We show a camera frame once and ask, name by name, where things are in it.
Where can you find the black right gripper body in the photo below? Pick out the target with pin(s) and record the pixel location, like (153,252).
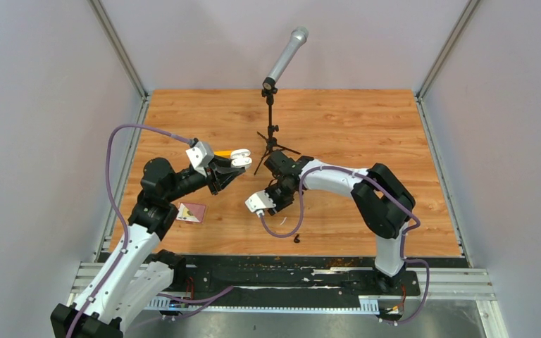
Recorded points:
(282,196)

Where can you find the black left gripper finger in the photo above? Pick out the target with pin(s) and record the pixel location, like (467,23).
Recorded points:
(221,163)
(225,177)

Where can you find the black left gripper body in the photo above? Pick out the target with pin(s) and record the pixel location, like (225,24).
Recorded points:
(211,178)

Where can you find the white earbud charging case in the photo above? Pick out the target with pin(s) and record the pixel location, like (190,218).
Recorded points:
(240,158)

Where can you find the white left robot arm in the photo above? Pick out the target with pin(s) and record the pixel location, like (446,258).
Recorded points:
(119,292)

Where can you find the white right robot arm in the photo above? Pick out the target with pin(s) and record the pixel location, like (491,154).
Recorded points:
(384,203)

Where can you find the yellow triangular plastic piece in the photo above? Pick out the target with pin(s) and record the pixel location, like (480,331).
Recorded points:
(225,154)

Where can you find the small pink card packet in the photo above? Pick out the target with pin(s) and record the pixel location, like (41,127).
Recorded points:
(192,213)

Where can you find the black tripod mic stand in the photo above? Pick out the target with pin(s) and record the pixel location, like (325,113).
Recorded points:
(268,92)

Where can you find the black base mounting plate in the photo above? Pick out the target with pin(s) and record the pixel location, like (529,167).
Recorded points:
(288,281)

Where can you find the silver microphone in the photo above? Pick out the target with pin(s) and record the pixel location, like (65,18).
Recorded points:
(297,39)

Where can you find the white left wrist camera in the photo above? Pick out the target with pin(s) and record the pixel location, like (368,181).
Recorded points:
(200,155)

